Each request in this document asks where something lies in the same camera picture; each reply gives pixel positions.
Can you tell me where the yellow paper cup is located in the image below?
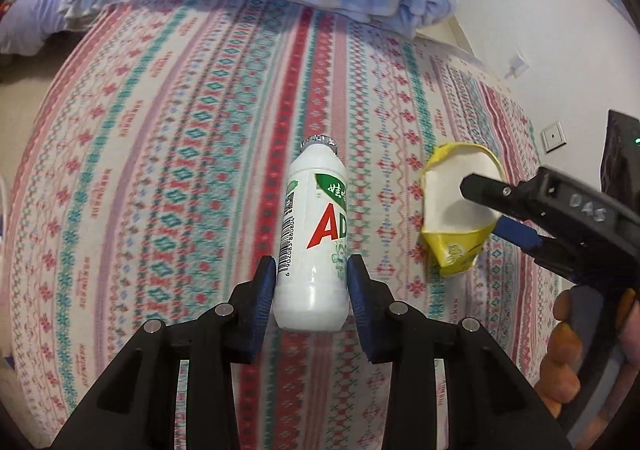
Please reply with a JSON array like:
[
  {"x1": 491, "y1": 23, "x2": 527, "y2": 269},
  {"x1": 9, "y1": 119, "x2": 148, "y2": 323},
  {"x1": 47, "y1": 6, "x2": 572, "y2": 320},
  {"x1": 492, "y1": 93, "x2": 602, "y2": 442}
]
[{"x1": 419, "y1": 142, "x2": 502, "y2": 278}]

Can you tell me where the striped patterned blanket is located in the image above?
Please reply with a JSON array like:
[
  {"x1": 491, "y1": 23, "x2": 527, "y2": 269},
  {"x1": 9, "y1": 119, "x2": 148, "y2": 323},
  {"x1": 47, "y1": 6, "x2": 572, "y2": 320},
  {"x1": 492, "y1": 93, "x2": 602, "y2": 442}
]
[{"x1": 0, "y1": 0, "x2": 566, "y2": 450}]

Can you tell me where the person's right hand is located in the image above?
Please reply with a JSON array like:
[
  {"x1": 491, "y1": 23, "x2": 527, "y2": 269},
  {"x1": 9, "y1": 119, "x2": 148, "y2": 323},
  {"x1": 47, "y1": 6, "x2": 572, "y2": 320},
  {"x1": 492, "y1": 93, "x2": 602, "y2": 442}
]
[{"x1": 532, "y1": 287, "x2": 586, "y2": 418}]

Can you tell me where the white drink bottle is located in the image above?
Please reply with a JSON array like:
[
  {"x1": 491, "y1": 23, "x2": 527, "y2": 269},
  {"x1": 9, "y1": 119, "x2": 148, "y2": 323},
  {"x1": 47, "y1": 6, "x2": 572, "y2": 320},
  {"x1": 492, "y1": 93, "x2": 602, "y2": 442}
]
[{"x1": 272, "y1": 135, "x2": 349, "y2": 332}]

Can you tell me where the purple bed sheet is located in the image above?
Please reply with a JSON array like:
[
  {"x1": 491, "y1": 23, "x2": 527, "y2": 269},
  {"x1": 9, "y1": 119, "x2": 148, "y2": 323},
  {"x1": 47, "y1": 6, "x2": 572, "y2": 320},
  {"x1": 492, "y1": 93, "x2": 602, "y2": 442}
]
[{"x1": 0, "y1": 0, "x2": 96, "y2": 55}]

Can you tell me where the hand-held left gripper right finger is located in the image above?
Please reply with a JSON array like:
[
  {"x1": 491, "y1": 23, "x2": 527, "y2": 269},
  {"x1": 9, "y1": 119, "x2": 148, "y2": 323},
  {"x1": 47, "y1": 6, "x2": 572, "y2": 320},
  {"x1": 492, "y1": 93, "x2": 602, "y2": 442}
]
[{"x1": 346, "y1": 254, "x2": 573, "y2": 450}]

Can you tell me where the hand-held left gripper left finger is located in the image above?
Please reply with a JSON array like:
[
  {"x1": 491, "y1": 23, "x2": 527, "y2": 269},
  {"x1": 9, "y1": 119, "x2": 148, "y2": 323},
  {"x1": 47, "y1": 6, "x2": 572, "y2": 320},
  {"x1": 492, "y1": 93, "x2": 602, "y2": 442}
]
[{"x1": 50, "y1": 256, "x2": 277, "y2": 450}]

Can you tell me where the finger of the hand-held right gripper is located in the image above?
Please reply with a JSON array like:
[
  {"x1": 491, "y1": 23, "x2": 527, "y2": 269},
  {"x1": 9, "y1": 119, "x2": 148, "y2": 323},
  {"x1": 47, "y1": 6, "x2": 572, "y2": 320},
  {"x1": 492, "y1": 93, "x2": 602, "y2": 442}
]
[
  {"x1": 492, "y1": 216, "x2": 548, "y2": 253},
  {"x1": 459, "y1": 172, "x2": 526, "y2": 217}
]

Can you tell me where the white wall socket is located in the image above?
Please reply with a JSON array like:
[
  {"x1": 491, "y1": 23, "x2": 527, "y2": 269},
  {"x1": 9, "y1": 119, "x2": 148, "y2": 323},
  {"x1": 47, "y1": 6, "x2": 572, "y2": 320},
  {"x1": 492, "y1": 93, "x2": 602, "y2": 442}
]
[{"x1": 540, "y1": 122, "x2": 568, "y2": 154}]

